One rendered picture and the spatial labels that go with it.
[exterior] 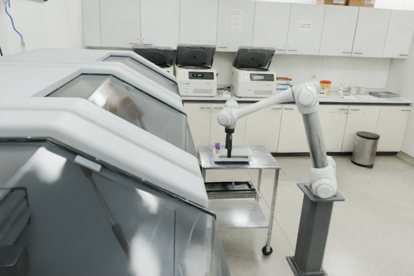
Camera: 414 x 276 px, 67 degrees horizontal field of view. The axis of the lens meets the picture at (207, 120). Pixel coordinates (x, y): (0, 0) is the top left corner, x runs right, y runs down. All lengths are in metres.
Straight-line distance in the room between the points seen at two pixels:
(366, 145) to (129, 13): 3.71
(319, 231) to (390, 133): 3.27
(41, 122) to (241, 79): 3.77
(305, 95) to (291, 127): 2.77
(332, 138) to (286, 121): 0.82
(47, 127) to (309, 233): 2.17
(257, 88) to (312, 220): 2.35
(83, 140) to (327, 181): 1.71
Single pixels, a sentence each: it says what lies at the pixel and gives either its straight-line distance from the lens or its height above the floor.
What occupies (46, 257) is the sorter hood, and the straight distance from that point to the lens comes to 0.46.
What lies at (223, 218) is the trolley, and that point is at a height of 0.28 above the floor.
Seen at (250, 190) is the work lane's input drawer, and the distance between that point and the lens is 2.13.
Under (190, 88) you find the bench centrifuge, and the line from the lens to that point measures 4.22.
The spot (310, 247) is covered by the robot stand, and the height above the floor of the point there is 0.27.
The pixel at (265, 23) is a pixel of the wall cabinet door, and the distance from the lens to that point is 4.64.
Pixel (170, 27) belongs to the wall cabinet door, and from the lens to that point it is 4.41.
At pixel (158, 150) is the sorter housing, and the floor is 1.50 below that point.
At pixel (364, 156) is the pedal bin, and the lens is 5.01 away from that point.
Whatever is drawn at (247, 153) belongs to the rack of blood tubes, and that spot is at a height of 0.90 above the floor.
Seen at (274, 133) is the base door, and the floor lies 0.38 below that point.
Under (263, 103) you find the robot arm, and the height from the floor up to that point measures 1.33.
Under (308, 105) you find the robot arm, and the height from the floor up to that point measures 1.40.
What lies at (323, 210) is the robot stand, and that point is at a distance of 2.51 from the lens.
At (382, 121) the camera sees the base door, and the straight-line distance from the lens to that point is 5.45.
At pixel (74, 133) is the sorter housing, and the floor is 1.60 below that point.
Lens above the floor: 1.82
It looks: 17 degrees down
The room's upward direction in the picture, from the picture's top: 3 degrees clockwise
